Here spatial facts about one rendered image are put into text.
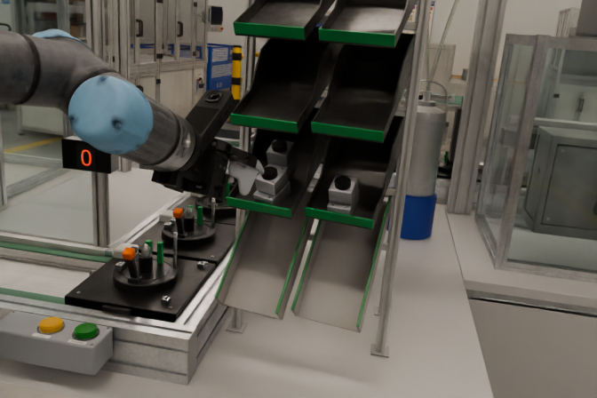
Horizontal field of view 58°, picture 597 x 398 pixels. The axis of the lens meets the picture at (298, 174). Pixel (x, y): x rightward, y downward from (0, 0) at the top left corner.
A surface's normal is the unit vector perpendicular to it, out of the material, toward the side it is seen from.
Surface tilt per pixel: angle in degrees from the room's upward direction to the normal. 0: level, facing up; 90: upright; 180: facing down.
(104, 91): 65
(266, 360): 0
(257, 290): 45
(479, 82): 90
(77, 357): 90
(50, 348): 90
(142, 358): 90
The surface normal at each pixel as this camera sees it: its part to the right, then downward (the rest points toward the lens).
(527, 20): -0.30, 0.24
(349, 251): -0.19, -0.51
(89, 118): -0.28, -0.20
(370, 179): -0.08, -0.77
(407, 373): 0.07, -0.96
